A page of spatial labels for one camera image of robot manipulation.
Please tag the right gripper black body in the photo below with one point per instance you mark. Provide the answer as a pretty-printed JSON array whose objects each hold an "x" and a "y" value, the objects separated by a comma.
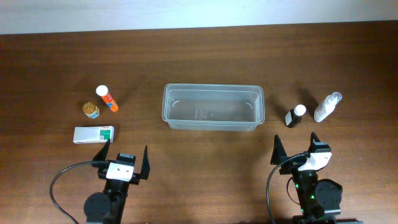
[{"x": 291, "y": 168}]

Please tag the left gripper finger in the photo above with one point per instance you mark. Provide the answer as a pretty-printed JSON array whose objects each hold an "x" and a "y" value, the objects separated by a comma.
[
  {"x": 101, "y": 155},
  {"x": 145, "y": 167}
]

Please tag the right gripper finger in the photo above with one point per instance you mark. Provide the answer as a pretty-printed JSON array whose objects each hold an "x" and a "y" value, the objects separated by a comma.
[
  {"x": 279, "y": 154},
  {"x": 314, "y": 142}
]

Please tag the white spray bottle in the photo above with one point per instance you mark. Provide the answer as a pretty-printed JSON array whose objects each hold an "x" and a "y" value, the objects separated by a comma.
[{"x": 327, "y": 106}]

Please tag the dark bottle white cap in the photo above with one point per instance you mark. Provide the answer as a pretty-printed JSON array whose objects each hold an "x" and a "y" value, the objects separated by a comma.
[{"x": 294, "y": 116}]

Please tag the white green medicine box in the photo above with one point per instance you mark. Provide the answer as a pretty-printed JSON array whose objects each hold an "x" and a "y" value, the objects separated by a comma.
[{"x": 94, "y": 134}]

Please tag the orange tube white cap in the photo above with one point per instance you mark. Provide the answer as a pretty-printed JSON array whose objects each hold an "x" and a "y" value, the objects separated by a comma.
[{"x": 103, "y": 92}]

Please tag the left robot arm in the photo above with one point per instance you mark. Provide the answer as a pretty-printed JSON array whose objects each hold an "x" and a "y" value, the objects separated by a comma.
[{"x": 107, "y": 206}]

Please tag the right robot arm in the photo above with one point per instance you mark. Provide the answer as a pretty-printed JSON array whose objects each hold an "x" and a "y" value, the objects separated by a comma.
[{"x": 319, "y": 200}]

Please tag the clear plastic container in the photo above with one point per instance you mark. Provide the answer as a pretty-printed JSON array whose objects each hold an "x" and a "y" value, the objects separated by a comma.
[{"x": 213, "y": 107}]

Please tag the small jar gold lid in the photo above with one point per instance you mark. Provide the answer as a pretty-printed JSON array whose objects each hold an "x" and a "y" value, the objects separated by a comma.
[{"x": 91, "y": 110}]

